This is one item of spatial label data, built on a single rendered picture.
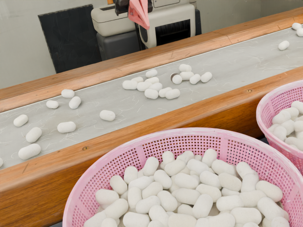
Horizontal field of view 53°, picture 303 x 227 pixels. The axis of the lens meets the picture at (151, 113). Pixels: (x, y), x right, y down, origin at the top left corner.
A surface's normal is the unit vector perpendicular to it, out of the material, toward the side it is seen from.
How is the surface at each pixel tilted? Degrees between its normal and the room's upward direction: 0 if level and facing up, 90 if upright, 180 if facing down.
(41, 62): 90
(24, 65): 90
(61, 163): 0
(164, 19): 98
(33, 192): 90
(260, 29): 45
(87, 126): 0
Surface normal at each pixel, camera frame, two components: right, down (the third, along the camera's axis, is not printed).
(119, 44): 0.32, 0.39
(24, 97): 0.16, -0.37
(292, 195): -0.98, -0.18
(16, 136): -0.16, -0.88
